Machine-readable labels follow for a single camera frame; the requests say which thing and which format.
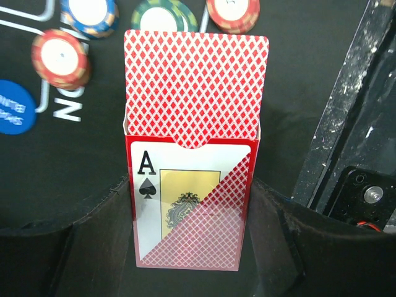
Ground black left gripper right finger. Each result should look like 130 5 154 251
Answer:
247 179 395 296

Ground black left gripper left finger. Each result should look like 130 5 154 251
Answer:
1 176 132 296

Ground blue small blind button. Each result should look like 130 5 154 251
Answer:
1 80 37 135

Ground red playing card box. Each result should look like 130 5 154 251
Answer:
123 29 270 271

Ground red chips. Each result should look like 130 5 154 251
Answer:
31 29 92 90

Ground blue chips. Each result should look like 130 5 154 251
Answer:
60 0 119 39

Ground red poker chip stack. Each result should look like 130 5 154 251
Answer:
206 0 260 34

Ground green chips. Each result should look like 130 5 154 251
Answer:
131 1 198 32

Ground black poker felt mat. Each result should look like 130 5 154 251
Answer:
0 0 372 297

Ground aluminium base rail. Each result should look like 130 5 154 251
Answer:
290 0 396 231

